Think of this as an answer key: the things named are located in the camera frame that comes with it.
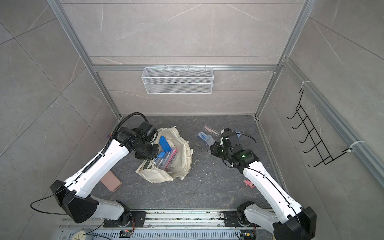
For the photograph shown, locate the cream canvas tote bag leaves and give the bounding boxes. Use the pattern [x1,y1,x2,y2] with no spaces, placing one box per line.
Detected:
[136,127,193,184]

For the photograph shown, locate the clear case pink compass set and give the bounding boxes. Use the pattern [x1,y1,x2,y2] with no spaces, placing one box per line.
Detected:
[203,125,220,137]

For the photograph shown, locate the blue clear pencil case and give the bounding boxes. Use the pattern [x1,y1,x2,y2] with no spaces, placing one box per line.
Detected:
[198,132,215,147]

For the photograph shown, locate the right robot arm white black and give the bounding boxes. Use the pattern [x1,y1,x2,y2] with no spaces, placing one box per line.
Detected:
[210,128,317,240]

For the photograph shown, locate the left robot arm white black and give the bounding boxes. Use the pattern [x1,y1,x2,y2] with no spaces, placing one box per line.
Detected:
[51,112,159,227]

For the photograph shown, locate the pink clear stationery case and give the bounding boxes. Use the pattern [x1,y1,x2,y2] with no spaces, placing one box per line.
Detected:
[163,148,179,170]

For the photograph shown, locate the small pink toy figure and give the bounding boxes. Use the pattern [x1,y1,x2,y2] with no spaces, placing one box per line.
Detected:
[243,180,255,189]

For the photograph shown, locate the white round clock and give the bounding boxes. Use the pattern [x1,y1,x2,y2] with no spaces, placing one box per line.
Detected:
[71,230,89,240]

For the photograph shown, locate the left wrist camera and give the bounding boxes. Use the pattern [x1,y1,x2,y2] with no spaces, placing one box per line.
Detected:
[138,122,158,143]

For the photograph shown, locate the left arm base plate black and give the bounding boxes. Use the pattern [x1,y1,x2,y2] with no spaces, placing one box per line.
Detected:
[103,211,147,228]

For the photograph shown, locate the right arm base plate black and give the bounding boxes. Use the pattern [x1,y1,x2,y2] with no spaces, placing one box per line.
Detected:
[220,211,250,227]

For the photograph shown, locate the white wire mesh basket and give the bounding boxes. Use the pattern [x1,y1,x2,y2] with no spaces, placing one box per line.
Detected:
[142,66,214,95]

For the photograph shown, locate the black wire hook rack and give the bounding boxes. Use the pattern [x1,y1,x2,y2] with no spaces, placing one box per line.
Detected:
[287,89,353,168]

